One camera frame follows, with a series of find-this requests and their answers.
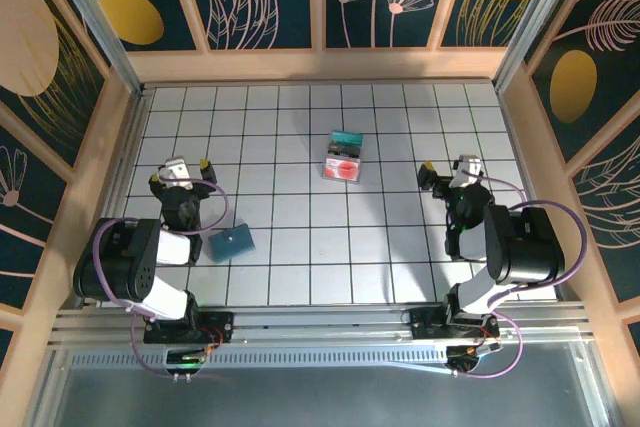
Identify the clear plastic card box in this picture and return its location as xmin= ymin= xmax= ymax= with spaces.
xmin=319 ymin=129 xmax=366 ymax=187

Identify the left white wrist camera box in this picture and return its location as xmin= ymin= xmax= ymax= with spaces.
xmin=160 ymin=153 xmax=195 ymax=191

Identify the slotted grey cable duct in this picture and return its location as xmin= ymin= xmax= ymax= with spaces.
xmin=68 ymin=349 xmax=454 ymax=373

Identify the aluminium side rail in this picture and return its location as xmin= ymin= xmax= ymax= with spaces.
xmin=79 ymin=86 xmax=154 ymax=309
xmin=497 ymin=86 xmax=586 ymax=306

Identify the black card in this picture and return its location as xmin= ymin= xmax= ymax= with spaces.
xmin=327 ymin=142 xmax=362 ymax=158

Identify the aluminium corner post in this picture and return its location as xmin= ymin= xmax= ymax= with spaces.
xmin=39 ymin=0 xmax=149 ymax=98
xmin=491 ymin=0 xmax=589 ymax=93

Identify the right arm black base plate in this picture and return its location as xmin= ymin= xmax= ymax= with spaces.
xmin=407 ymin=302 xmax=502 ymax=343

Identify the white card with red circle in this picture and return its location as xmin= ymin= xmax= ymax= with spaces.
xmin=323 ymin=156 xmax=361 ymax=182

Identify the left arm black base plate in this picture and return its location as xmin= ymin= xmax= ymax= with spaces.
xmin=142 ymin=310 xmax=236 ymax=346

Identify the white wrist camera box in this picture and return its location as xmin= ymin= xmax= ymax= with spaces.
xmin=451 ymin=153 xmax=485 ymax=189
xmin=160 ymin=153 xmax=195 ymax=191

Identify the teal card holder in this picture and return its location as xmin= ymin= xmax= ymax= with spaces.
xmin=206 ymin=222 xmax=258 ymax=265

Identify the grey metal sheet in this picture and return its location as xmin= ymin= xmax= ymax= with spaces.
xmin=29 ymin=341 xmax=624 ymax=427

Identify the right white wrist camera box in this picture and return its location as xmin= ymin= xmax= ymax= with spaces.
xmin=451 ymin=153 xmax=485 ymax=189

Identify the teal card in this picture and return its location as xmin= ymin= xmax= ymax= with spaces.
xmin=328 ymin=130 xmax=364 ymax=146

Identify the aluminium mounting rail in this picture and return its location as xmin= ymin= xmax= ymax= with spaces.
xmin=48 ymin=302 xmax=599 ymax=348

